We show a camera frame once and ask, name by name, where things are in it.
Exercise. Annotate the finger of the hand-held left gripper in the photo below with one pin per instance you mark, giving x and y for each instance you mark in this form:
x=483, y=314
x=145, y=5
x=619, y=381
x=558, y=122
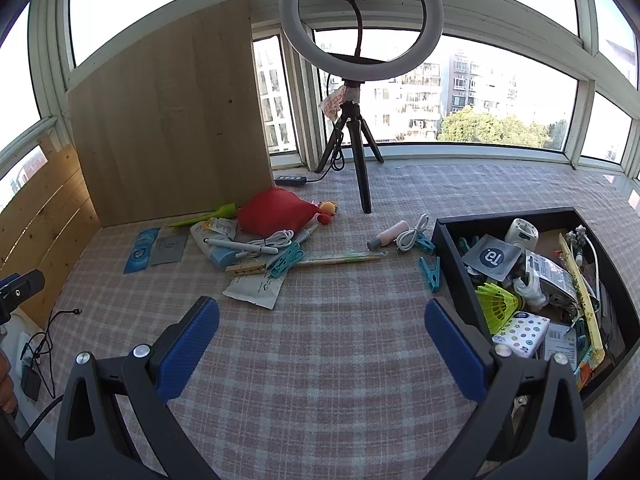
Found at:
x=22, y=287

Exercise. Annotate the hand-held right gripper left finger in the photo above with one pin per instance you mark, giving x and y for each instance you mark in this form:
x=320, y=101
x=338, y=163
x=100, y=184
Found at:
x=190, y=345

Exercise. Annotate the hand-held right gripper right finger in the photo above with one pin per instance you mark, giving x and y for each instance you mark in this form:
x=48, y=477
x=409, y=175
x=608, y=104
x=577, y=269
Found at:
x=452, y=347

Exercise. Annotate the wooden clothespin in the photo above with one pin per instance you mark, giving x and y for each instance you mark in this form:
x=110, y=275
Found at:
x=245, y=267

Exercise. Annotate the blue packet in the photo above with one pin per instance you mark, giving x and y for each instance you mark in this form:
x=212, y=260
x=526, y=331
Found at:
x=142, y=252

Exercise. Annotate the black box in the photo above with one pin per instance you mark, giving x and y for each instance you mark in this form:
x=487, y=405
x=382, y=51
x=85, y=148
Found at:
x=445, y=240

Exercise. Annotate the red cloth pouch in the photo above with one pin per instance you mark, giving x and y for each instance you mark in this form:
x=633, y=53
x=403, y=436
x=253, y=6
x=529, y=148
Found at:
x=270, y=212

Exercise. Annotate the person's left hand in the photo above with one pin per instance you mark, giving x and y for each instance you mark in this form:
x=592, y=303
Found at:
x=6, y=385

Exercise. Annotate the yellow-green shuttlecock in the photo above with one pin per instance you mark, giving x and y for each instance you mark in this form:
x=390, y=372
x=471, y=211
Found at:
x=495, y=305

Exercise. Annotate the dotted tissue packet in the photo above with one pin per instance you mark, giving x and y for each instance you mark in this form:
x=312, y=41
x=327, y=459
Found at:
x=520, y=335

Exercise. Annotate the teal clothespin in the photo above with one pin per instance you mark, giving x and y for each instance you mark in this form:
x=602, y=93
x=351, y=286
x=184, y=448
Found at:
x=285, y=262
x=431, y=272
x=425, y=245

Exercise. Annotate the wooden slat panel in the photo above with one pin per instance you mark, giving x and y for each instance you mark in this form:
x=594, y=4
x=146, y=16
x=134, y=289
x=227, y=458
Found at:
x=45, y=210

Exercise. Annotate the white paper packet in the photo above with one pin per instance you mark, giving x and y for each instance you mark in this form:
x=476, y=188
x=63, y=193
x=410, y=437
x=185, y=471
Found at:
x=255, y=292

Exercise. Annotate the pale blue tube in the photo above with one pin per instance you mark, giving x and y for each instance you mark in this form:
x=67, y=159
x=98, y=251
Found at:
x=217, y=259

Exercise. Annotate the white plastic toy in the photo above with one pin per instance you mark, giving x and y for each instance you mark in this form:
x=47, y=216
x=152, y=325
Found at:
x=530, y=292

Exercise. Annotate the grey packet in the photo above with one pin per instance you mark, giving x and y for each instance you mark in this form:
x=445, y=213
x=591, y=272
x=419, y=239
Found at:
x=169, y=250

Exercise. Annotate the grey sachet with blue circle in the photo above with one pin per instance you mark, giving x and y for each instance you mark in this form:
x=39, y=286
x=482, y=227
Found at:
x=492, y=257

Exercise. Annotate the white pen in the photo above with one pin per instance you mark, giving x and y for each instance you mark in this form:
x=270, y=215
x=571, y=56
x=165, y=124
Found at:
x=235, y=245

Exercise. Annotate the silver barcode bag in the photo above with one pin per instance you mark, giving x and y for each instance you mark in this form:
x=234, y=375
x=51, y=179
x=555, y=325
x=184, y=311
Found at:
x=550, y=280

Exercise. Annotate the small white sachet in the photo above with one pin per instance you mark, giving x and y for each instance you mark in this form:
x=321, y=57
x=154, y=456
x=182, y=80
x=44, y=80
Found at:
x=222, y=227

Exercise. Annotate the pink bottle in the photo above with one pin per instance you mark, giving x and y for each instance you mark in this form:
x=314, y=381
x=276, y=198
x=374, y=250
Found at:
x=390, y=234

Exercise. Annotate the white round device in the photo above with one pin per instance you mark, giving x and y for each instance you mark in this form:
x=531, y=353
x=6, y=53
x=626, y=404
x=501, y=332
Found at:
x=520, y=232

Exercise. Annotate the green pointed packet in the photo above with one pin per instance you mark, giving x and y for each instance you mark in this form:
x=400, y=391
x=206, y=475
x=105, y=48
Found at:
x=220, y=210

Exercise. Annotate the long yellow strip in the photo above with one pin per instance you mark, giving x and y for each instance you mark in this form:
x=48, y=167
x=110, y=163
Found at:
x=582, y=300

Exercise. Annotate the long chopsticks packet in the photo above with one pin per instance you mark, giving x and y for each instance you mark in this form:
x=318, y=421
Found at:
x=340, y=259

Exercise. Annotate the small orange red toy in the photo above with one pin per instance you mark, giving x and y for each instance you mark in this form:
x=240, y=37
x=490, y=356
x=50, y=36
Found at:
x=327, y=208

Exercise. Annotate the black tripod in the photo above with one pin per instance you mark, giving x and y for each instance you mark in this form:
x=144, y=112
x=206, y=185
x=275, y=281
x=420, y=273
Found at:
x=362, y=160

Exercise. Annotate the light wooden board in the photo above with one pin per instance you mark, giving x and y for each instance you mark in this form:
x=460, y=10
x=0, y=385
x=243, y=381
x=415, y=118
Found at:
x=165, y=110

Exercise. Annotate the pink paper tag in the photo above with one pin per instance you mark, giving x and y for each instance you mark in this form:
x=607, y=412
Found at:
x=332, y=105

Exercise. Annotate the white window frame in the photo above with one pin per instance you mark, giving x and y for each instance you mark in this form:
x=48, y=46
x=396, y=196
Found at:
x=500, y=20

